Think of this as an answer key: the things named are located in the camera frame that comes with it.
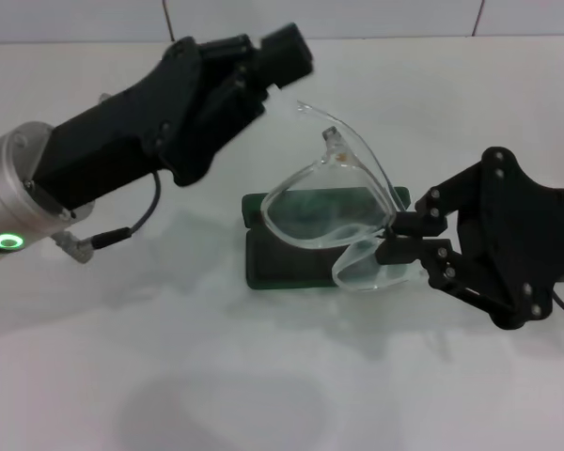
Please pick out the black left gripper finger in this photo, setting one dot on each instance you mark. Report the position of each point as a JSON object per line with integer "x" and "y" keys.
{"x": 286, "y": 56}
{"x": 230, "y": 113}

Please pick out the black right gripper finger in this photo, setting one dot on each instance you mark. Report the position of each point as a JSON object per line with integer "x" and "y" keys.
{"x": 404, "y": 251}
{"x": 423, "y": 223}

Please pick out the clear plastic glasses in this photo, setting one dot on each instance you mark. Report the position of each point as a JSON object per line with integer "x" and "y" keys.
{"x": 331, "y": 157}

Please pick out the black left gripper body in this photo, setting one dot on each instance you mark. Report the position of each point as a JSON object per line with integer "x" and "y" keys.
{"x": 122, "y": 141}

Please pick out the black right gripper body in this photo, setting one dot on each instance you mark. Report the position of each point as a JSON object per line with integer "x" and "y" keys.
{"x": 512, "y": 235}

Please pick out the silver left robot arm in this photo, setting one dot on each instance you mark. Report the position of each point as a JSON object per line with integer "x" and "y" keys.
{"x": 9, "y": 188}

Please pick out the green glasses case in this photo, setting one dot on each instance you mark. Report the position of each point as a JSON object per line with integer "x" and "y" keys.
{"x": 282, "y": 268}

